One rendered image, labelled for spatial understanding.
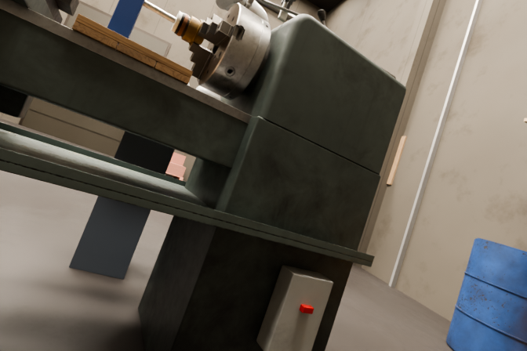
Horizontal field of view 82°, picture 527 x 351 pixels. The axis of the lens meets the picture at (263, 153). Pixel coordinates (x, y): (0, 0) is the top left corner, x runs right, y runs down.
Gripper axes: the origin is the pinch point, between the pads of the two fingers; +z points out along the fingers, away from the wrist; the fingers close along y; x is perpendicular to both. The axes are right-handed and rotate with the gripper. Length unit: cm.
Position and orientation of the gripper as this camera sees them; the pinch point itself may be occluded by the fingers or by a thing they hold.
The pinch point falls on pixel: (284, 12)
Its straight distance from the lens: 130.1
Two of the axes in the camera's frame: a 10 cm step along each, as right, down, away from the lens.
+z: -3.5, 9.3, -0.8
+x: 8.2, 3.5, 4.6
